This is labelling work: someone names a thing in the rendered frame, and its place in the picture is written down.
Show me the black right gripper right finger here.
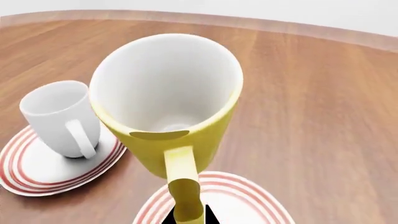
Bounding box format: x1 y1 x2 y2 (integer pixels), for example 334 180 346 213
205 203 221 224

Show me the white plate with red rings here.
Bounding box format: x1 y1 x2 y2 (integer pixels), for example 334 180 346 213
0 124 127 197
132 170 297 224

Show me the yellow and white mug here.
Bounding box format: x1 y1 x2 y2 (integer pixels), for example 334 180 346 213
88 33 244 224

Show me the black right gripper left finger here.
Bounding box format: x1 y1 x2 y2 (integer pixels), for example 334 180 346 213
162 205 177 224

